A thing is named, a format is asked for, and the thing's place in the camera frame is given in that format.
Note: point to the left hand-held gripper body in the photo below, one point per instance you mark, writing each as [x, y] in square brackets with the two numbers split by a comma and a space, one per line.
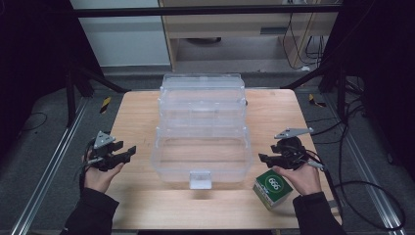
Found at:
[102, 155]

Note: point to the light wooden desk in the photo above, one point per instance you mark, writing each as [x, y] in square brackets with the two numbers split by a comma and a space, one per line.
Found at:
[235, 27]

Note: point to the person's left hand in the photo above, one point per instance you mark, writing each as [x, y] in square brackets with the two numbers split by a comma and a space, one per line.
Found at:
[99, 178]

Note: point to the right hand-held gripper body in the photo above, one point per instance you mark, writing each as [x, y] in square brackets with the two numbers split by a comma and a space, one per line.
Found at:
[292, 153]

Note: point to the clear plastic storage box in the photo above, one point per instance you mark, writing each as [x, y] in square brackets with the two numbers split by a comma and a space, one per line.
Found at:
[202, 143]

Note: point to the green cardboard box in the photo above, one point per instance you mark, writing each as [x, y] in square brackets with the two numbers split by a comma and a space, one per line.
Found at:
[273, 189]

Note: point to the white cabinet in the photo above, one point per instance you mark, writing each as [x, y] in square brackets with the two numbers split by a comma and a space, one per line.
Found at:
[124, 39]

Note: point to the aluminium floor rail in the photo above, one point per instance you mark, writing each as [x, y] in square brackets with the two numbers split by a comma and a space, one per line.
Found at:
[45, 173]
[365, 173]

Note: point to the black metal stand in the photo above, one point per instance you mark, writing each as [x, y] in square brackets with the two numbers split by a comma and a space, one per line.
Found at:
[76, 88]
[332, 81]

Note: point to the person's right hand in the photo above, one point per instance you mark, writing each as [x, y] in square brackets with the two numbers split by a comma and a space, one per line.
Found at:
[303, 181]

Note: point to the black yellow striped tape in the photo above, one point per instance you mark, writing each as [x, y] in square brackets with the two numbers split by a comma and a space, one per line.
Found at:
[105, 104]
[315, 101]

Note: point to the black curtain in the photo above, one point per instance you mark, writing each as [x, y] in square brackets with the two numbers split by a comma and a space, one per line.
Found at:
[32, 58]
[381, 65]

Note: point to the black horizontal frame bar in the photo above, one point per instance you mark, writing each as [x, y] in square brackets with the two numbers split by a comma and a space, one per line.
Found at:
[195, 11]

